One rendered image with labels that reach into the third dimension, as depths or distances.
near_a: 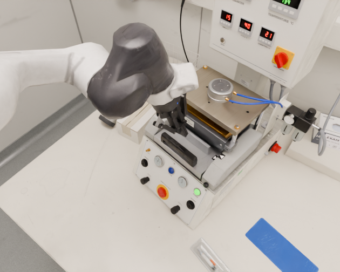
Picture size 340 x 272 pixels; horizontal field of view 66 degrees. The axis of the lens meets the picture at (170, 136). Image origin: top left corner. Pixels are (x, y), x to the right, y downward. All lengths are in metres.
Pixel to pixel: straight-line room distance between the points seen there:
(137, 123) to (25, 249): 1.16
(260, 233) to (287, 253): 0.10
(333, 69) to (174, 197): 0.85
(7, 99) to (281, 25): 0.68
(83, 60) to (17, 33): 1.49
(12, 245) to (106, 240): 1.08
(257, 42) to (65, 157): 0.87
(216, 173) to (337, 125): 0.65
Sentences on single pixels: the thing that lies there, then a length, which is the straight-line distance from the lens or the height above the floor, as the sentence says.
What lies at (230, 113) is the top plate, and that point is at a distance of 0.82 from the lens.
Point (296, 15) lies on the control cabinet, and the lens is 0.79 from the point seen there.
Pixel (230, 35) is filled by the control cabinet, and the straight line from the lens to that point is 0.93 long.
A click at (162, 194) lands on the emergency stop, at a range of 0.99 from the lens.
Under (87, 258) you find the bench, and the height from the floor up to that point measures 0.75.
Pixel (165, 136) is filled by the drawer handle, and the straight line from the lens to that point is 0.87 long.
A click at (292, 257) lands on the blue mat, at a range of 1.05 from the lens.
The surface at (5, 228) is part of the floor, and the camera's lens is 2.08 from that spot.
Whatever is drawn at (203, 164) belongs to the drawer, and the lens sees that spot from 0.86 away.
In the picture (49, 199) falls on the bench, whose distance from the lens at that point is 1.13.
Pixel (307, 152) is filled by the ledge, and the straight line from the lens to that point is 1.23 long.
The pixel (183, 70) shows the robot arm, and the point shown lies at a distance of 0.59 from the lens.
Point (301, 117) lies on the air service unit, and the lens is 0.91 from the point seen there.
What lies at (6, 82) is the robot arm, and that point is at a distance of 0.42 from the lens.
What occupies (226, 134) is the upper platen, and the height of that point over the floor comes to 1.06.
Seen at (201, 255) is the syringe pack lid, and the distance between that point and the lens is 0.95.
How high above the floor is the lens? 1.68
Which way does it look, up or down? 51 degrees down
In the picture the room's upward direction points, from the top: straight up
